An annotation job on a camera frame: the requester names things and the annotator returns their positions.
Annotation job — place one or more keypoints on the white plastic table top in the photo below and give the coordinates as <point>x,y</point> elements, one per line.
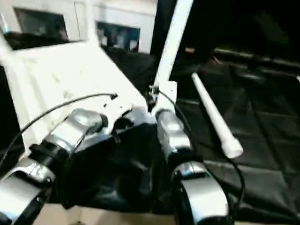
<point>67,71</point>

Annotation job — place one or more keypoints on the white glass-door cabinet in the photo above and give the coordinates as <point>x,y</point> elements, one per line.
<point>45,0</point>

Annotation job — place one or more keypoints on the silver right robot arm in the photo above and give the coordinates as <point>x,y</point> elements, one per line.
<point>203,194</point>

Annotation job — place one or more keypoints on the black metal rod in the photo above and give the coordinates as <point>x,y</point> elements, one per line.
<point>262,57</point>

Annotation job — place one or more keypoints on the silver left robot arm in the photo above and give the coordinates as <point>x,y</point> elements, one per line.
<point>72,131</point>

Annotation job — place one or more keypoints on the small tan label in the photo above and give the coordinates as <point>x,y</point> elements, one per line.
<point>190,49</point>

